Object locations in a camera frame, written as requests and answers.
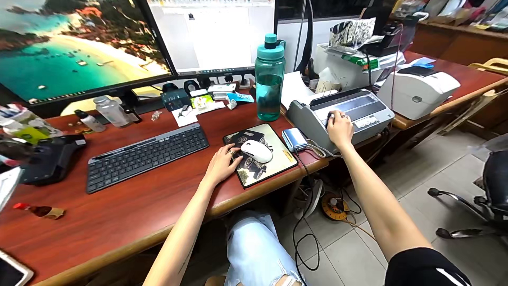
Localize person's left hand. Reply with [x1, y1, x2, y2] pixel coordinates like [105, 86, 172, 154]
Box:
[204, 143, 243, 186]

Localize person's right hand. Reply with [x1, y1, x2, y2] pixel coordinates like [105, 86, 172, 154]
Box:
[326, 110, 355, 151]

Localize person's left forearm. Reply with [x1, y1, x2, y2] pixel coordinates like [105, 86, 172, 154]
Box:
[142, 178, 217, 286]

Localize person's right forearm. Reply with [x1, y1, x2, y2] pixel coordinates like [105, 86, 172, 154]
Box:
[338, 142, 433, 263]

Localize grey dot matrix printer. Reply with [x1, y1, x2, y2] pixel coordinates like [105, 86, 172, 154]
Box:
[286, 88, 396, 155]

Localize white computer mouse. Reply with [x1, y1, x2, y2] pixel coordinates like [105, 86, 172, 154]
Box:
[241, 139, 273, 164]

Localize mouse pad with vehicle print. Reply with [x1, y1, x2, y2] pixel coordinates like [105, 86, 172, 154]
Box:
[223, 123, 299, 189]

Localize blue and white small device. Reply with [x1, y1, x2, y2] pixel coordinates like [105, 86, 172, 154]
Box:
[282, 127, 309, 153]

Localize white plastic storage box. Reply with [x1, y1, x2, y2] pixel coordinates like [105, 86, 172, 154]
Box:
[313, 43, 387, 93]

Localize white continuous printer paper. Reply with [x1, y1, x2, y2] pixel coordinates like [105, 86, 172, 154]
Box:
[281, 71, 315, 110]

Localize white paper sheet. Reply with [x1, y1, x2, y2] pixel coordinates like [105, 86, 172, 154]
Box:
[171, 106, 199, 128]

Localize light blue packet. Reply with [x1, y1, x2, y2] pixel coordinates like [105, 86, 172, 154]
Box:
[226, 92, 255, 104]

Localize green and white packet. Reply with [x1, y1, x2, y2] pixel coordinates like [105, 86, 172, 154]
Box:
[190, 90, 215, 110]

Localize green and white plastic package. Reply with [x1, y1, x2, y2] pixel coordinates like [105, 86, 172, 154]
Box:
[329, 51, 405, 74]

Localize teal water bottle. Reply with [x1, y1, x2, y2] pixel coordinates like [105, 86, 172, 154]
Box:
[255, 33, 286, 122]

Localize dark teal small box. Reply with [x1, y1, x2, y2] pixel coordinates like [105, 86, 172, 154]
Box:
[161, 88, 191, 112]

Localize white label printer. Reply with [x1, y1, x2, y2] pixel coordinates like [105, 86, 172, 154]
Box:
[377, 65, 461, 120]

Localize black computer keyboard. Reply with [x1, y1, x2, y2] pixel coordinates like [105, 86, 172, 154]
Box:
[87, 123, 210, 195]

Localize black and white patterned bag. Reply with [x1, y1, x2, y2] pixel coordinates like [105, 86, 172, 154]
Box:
[329, 17, 376, 48]

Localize person's legs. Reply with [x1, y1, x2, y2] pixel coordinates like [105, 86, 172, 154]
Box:
[225, 211, 305, 286]

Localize monitor with white screen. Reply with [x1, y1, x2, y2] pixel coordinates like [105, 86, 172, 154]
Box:
[144, 0, 278, 80]

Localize red wooden desk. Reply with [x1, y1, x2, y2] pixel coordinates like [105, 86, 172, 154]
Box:
[0, 50, 508, 286]

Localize clear plastic bottle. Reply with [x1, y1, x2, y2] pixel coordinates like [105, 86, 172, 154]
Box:
[93, 96, 131, 128]

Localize wooden cabinet with items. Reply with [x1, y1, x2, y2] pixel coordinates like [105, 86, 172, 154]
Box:
[391, 0, 508, 75]

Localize small white dropper bottle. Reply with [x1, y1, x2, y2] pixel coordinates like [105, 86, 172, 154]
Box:
[75, 110, 106, 133]

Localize wooden chair with yellow armrest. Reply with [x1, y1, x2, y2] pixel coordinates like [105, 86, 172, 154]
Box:
[441, 57, 508, 136]

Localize black office chair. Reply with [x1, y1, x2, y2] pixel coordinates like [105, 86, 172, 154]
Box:
[427, 149, 508, 240]

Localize monitor with beach picture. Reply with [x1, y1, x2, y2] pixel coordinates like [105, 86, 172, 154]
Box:
[0, 0, 178, 118]

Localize black desk telephone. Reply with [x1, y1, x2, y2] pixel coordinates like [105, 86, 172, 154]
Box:
[16, 134, 87, 186]

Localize small bottle with red cap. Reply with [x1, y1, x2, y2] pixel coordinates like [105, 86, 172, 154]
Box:
[13, 203, 65, 220]

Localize pen holder with pens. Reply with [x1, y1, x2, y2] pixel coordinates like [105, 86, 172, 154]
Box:
[0, 104, 63, 145]

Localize white framed black tablet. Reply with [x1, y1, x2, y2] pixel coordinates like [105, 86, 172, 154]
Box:
[0, 249, 35, 286]

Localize white cable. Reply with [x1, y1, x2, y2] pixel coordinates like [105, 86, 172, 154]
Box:
[306, 139, 343, 159]

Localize orange round cable reel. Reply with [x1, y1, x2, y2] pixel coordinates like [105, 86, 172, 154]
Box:
[321, 193, 350, 221]

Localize black device with cables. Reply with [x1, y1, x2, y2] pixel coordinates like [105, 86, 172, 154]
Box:
[360, 6, 419, 57]

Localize black cable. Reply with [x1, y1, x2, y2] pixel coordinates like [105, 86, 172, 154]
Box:
[292, 151, 320, 286]

